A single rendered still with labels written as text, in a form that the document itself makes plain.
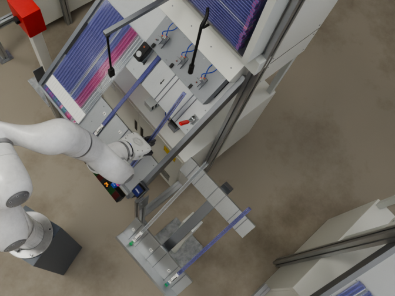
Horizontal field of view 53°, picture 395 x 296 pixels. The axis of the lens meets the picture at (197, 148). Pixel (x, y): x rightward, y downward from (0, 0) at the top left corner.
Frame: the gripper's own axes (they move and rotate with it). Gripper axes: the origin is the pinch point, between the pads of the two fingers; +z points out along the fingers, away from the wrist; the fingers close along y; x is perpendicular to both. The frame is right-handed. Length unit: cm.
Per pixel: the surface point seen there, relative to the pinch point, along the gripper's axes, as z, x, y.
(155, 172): 2.2, 10.3, -9.0
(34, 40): 24, 24, 96
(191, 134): 6.0, -12.4, -10.8
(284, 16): -14, -71, -18
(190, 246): 58, 74, -36
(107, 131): 2.6, 14.2, 19.8
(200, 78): 0.4, -34.8, -3.1
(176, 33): 5.4, -39.3, 16.9
